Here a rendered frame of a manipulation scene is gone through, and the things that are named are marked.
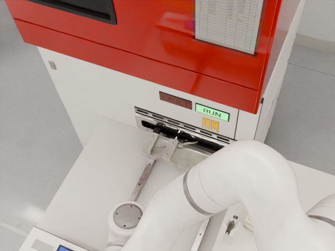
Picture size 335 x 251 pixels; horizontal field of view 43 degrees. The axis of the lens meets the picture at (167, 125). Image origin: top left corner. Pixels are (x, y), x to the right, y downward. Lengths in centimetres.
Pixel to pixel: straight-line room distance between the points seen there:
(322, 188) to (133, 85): 71
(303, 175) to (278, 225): 89
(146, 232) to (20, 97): 231
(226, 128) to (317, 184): 34
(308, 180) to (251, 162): 84
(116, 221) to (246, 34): 51
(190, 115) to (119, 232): 68
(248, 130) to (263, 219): 82
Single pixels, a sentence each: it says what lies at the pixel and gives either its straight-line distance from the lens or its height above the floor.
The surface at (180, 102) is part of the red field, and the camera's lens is 141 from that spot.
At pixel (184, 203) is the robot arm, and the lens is 73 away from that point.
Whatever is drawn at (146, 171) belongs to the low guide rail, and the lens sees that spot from 156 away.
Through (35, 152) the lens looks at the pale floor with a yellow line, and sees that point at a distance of 274.
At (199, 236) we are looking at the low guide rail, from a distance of 146.
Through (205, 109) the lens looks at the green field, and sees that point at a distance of 139.
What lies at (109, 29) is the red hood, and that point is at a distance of 121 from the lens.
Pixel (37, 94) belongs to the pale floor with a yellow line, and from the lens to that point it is 299.
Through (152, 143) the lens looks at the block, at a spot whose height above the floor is 91.
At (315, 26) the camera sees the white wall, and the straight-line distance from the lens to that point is 303.
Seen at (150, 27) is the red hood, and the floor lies 147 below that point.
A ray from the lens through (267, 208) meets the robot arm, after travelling 61.
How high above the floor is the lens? 225
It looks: 57 degrees down
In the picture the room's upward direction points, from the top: 6 degrees counter-clockwise
